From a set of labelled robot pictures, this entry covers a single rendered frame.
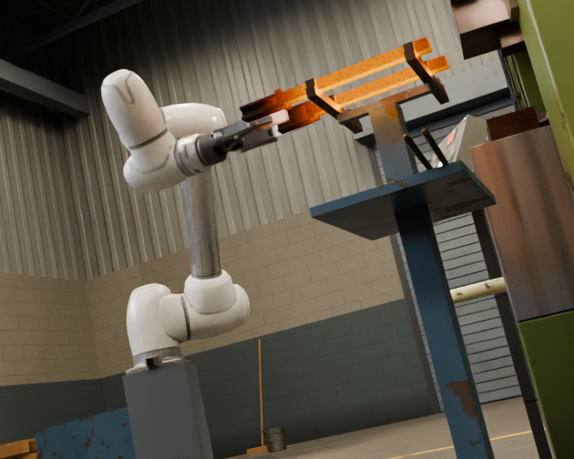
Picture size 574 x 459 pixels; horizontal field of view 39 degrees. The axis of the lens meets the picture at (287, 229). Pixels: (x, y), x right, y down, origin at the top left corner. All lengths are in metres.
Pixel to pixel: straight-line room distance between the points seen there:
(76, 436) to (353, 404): 4.59
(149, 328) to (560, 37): 1.48
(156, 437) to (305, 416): 8.58
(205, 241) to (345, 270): 8.36
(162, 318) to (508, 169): 1.18
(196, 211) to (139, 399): 0.60
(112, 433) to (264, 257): 5.00
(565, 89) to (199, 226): 1.23
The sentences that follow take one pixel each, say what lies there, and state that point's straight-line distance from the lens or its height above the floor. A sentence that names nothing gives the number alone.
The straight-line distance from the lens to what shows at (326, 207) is 1.55.
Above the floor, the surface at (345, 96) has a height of 1.00.
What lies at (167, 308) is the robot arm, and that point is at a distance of 2.62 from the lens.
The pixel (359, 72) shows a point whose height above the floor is 1.00.
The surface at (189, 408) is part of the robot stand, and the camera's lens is 2.55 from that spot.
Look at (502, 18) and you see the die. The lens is 2.35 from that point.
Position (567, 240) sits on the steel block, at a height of 0.63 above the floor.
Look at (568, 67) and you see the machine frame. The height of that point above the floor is 0.95.
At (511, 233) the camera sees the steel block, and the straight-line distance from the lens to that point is 2.04.
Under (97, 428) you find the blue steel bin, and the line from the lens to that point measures 7.10.
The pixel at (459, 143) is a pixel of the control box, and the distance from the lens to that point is 2.74.
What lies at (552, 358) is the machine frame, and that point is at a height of 0.37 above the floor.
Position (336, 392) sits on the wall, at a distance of 10.92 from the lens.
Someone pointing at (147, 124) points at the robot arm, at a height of 1.08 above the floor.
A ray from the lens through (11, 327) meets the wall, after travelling 11.37.
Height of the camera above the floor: 0.37
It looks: 13 degrees up
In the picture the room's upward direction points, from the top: 13 degrees counter-clockwise
